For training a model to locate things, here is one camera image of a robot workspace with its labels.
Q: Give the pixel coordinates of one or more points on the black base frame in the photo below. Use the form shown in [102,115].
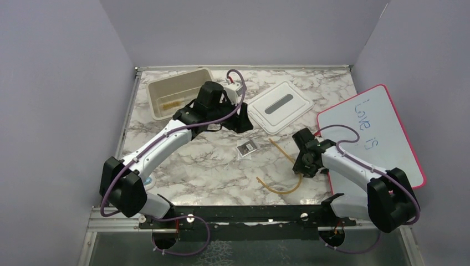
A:
[244,223]

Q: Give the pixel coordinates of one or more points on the white plastic lid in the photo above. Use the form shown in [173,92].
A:
[277,107]

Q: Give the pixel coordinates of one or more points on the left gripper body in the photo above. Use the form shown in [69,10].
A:
[234,122]

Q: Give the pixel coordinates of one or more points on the pink framed whiteboard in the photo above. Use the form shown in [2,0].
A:
[383,139]

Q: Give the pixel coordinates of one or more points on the beige plastic bin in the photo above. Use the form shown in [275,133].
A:
[184,86]

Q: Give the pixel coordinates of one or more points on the yellow rubber tube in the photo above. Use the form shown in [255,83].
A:
[282,176]

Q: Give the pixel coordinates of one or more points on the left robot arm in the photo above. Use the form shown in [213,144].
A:
[122,180]

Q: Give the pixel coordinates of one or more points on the blue item in bag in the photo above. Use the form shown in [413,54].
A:
[149,182]

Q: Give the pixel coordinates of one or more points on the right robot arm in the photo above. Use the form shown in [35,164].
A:
[389,201]

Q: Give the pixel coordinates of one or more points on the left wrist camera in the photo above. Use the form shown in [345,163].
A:
[234,92]

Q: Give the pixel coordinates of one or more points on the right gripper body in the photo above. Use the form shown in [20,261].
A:
[302,165]

